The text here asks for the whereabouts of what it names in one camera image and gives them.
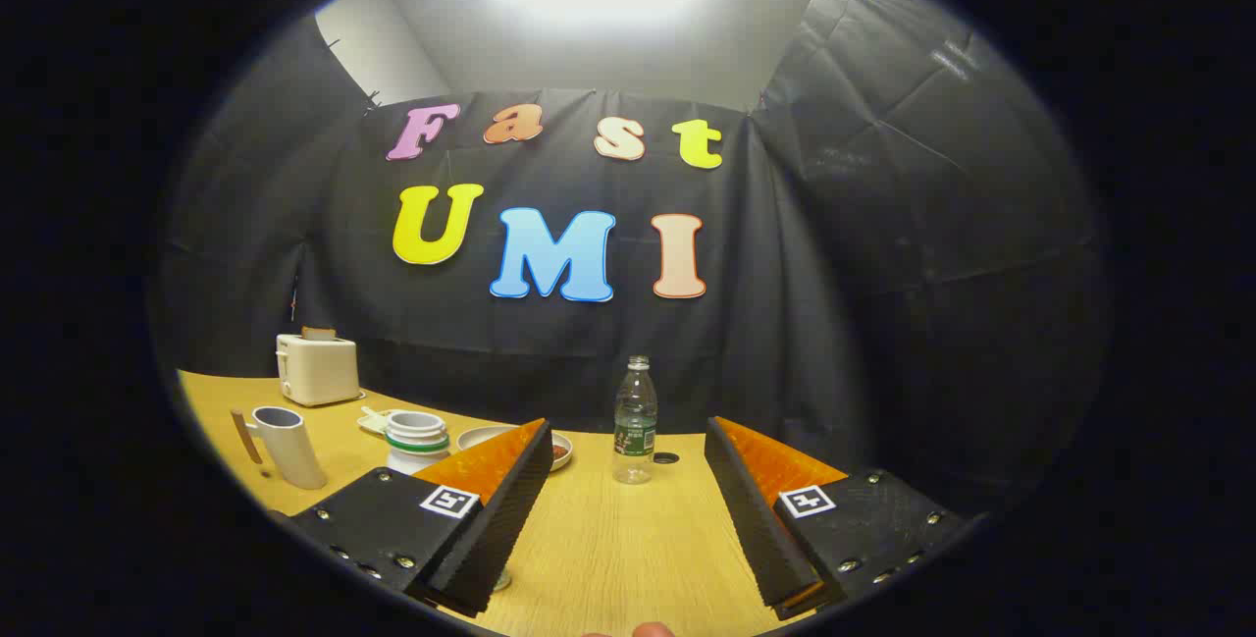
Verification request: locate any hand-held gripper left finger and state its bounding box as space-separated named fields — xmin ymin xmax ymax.
xmin=290 ymin=417 xmax=556 ymax=618

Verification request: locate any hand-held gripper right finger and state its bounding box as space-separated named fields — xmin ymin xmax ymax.
xmin=704 ymin=415 xmax=974 ymax=621

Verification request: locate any white juice bottle green ring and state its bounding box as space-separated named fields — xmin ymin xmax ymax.
xmin=383 ymin=409 xmax=452 ymax=476

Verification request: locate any white cup wooden handle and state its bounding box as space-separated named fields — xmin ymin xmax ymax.
xmin=231 ymin=405 xmax=328 ymax=491

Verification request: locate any clear water bottle green label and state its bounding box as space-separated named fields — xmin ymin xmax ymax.
xmin=613 ymin=355 xmax=659 ymax=486

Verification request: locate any white round plate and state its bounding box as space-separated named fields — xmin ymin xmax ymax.
xmin=456 ymin=425 xmax=575 ymax=473

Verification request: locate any wooden table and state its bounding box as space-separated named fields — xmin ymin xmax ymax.
xmin=177 ymin=370 xmax=884 ymax=637

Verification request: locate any black backdrop cloth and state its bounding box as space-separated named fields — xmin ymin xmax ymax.
xmin=147 ymin=0 xmax=1115 ymax=520

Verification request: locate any cream toaster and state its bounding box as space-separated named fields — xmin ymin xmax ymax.
xmin=277 ymin=333 xmax=362 ymax=408

